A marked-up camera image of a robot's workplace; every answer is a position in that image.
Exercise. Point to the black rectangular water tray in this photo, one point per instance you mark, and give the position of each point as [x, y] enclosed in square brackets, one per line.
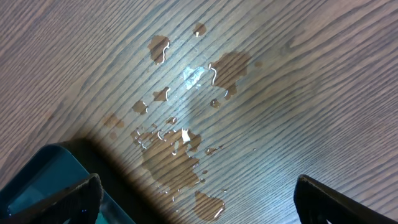
[55, 167]

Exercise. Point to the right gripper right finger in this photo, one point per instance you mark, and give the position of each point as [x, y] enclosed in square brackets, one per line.
[317, 203]

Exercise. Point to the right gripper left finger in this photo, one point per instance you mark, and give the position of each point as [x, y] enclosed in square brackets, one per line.
[78, 203]

